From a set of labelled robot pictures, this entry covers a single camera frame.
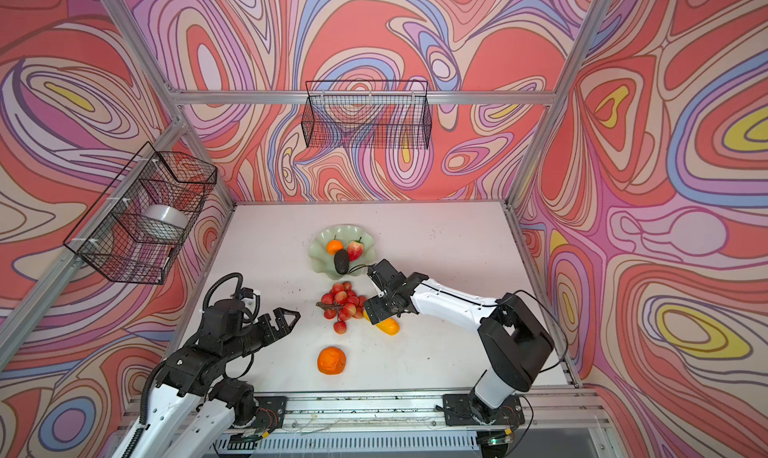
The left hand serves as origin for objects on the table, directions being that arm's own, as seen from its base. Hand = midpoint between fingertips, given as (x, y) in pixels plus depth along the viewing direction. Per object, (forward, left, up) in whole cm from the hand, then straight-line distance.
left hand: (293, 320), depth 75 cm
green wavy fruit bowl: (+25, -3, -12) cm, 28 cm away
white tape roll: (+16, +29, +20) cm, 39 cm away
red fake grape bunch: (+9, -11, -8) cm, 16 cm away
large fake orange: (-8, -10, -8) cm, 15 cm away
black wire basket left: (+16, +39, +16) cm, 45 cm away
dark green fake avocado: (+24, -9, -9) cm, 27 cm away
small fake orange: (+30, -6, -9) cm, 32 cm away
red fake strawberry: (+29, -13, -10) cm, 34 cm away
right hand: (+6, -24, -10) cm, 26 cm away
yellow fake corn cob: (+2, -25, -10) cm, 26 cm away
